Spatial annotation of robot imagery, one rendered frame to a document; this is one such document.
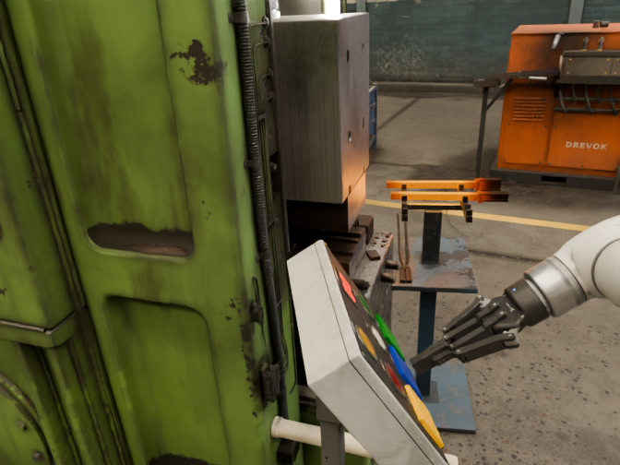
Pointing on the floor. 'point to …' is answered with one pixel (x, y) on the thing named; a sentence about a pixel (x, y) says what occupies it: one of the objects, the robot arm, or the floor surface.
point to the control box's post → (332, 444)
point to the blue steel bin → (373, 116)
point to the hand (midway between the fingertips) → (431, 357)
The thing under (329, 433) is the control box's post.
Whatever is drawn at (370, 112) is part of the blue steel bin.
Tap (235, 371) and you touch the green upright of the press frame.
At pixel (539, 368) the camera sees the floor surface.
